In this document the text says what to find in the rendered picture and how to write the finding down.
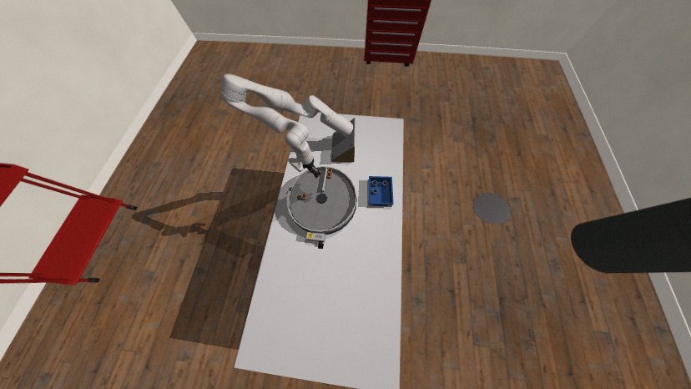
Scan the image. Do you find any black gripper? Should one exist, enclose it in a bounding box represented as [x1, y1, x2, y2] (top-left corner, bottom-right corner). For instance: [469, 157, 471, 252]
[303, 158, 320, 178]

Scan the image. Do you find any blue crate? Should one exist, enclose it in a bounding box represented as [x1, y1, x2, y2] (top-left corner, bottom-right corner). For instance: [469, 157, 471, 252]
[368, 176, 394, 207]

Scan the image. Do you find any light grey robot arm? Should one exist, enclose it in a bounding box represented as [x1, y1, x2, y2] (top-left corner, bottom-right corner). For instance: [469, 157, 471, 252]
[220, 74, 353, 172]

